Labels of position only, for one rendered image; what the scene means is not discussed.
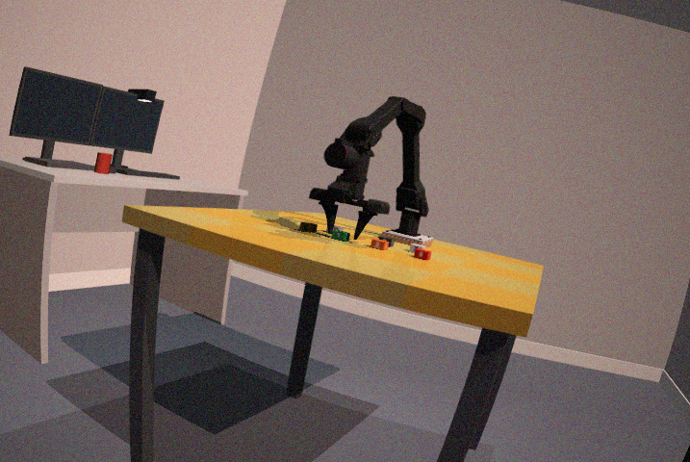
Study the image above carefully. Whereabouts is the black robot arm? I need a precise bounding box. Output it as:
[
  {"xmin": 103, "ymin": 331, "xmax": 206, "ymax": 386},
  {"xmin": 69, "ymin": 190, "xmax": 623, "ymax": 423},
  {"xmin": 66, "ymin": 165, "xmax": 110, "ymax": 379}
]
[{"xmin": 323, "ymin": 96, "xmax": 429, "ymax": 237}]

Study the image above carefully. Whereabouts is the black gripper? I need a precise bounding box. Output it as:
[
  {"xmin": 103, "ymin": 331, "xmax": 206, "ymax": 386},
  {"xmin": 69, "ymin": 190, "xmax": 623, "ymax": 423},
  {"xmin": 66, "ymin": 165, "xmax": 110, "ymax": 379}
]
[{"xmin": 309, "ymin": 170, "xmax": 391, "ymax": 240}]

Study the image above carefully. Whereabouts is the green block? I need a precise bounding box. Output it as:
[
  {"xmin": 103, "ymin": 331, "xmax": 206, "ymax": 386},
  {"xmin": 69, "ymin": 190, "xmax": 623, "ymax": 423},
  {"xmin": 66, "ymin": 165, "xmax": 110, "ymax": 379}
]
[{"xmin": 331, "ymin": 230, "xmax": 350, "ymax": 242}]

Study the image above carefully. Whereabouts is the yellow block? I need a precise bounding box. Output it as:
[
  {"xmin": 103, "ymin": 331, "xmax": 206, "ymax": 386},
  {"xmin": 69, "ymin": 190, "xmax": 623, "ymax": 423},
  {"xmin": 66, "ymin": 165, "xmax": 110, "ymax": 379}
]
[{"xmin": 299, "ymin": 221, "xmax": 318, "ymax": 232}]

